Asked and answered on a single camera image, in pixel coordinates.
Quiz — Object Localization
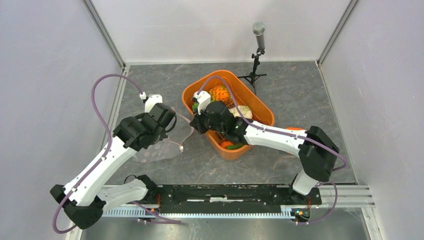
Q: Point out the grey microphone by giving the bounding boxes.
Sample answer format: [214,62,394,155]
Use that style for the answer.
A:
[252,21,266,51]

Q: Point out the white toy cabbage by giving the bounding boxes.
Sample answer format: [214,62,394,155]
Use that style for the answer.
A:
[229,105,253,120]

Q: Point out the orange toy handle block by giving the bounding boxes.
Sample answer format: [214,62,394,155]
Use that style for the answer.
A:
[286,127,305,131]

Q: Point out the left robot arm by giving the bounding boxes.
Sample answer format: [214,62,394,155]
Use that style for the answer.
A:
[50,103,177,230]

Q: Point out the green toy cucumber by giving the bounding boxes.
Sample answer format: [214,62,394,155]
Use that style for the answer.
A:
[225,143,245,151]

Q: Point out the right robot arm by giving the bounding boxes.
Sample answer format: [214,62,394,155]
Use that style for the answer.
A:
[190,101,339,204]

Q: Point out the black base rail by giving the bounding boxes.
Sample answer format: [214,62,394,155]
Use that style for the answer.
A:
[99,182,377,221]

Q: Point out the black microphone tripod stand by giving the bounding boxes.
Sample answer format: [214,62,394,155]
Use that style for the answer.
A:
[237,48,267,95]

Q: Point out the orange plastic basket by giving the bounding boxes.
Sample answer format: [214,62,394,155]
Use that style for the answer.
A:
[181,69,275,161]

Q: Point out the green toy lettuce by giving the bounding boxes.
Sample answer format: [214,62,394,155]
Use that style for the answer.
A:
[191,102,199,113]

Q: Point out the orange toy pineapple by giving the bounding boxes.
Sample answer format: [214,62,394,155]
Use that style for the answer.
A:
[208,84,231,104]

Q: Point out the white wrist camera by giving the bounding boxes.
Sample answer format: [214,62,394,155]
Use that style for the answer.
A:
[192,90,211,115]
[139,92,163,113]

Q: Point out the clear dotted zip top bag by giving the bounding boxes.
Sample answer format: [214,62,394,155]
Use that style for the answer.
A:
[131,106,194,164]

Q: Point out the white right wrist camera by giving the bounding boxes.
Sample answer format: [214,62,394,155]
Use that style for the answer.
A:
[192,90,211,115]

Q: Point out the orange toy carrot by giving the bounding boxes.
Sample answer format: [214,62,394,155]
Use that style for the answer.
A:
[220,140,234,149]

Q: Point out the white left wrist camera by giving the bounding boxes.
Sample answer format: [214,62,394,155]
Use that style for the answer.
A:
[139,92,163,113]

